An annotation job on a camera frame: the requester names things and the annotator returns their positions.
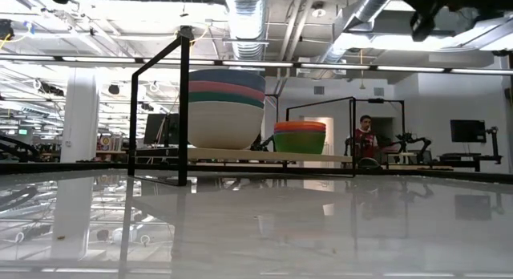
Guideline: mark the orange bowl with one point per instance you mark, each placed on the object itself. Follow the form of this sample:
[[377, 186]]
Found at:
[[300, 126]]

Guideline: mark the person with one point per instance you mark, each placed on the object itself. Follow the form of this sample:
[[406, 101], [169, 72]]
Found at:
[[365, 140]]

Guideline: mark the light wooden shelf board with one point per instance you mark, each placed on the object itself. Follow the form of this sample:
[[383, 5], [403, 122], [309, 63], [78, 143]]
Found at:
[[240, 154]]

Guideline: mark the white bowl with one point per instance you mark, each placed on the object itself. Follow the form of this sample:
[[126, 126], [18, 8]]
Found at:
[[224, 124]]

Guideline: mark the pink bowl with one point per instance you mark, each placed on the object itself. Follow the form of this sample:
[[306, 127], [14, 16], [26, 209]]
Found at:
[[226, 88]]

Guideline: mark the green exit sign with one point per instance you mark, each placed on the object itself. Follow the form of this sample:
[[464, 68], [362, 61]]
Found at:
[[23, 131]]

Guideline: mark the black background robot arm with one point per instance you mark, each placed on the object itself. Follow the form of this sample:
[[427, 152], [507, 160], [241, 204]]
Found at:
[[413, 140]]

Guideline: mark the black metal shelf frame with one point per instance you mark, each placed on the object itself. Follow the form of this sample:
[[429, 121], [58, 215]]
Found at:
[[184, 110]]

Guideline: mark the green bowl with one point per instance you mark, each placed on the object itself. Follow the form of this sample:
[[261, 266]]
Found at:
[[300, 142]]

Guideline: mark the black computer monitor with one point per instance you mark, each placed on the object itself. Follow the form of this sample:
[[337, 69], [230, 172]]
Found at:
[[467, 130], [158, 128]]

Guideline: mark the black background metal frame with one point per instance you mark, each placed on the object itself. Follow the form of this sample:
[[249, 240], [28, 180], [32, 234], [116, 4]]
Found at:
[[402, 118]]

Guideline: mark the long ceiling light strip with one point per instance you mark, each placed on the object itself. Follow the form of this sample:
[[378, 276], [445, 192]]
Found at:
[[401, 68]]

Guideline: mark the white building column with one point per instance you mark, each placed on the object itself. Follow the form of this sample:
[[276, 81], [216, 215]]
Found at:
[[80, 110]]

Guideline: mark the silver ribbed ventilation duct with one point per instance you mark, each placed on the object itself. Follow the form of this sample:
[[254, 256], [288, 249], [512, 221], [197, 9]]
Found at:
[[360, 14], [245, 22]]

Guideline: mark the dark teal bowl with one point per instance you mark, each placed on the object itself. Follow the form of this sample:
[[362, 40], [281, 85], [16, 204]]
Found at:
[[226, 98]]

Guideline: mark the slate blue bowl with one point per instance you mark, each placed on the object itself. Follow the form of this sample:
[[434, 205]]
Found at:
[[226, 78]]

